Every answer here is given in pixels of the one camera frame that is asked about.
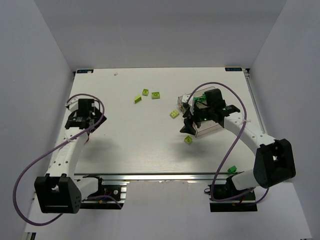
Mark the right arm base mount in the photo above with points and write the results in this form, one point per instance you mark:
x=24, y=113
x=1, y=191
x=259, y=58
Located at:
x=224, y=198

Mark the blue label sticker left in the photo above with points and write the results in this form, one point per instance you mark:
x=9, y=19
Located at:
x=84, y=71

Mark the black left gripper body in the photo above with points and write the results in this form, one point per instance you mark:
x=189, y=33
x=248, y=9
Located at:
x=97, y=119

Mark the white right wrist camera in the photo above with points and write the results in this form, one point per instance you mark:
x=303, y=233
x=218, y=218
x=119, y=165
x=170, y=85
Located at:
x=188, y=102

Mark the lime lego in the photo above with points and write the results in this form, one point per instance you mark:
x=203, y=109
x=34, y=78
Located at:
x=188, y=140

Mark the green lego at table edge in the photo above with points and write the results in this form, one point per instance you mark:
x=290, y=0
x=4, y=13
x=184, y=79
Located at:
x=232, y=169

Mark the blue label sticker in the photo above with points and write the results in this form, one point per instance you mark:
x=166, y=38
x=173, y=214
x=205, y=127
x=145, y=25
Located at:
x=84, y=71
x=233, y=69

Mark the lime rectangular lego brick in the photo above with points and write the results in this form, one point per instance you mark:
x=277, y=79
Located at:
x=155, y=95

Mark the lime 2x2 lego brick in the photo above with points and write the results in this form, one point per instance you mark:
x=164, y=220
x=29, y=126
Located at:
x=174, y=114

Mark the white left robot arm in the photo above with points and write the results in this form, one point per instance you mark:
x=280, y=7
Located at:
x=59, y=191

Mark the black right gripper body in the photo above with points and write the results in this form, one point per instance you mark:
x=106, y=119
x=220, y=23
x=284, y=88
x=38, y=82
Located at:
x=195, y=116

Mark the green 2x4 lego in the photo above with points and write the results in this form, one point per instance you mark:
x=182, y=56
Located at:
x=200, y=99

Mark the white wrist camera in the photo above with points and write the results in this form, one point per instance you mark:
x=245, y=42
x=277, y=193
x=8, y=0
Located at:
x=188, y=102
x=72, y=104

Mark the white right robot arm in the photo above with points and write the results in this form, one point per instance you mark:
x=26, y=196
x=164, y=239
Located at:
x=274, y=160

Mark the lime curved lego brick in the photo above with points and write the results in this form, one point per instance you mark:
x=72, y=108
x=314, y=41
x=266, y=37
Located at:
x=137, y=99

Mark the lime square lego brick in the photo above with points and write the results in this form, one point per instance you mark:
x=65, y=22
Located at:
x=145, y=92

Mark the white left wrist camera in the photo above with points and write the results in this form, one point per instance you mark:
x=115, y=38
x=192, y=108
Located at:
x=72, y=104

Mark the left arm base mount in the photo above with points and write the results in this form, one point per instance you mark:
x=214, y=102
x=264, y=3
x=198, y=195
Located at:
x=101, y=194

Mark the blue label sticker right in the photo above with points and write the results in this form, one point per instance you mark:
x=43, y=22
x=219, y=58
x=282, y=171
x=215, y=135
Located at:
x=233, y=69

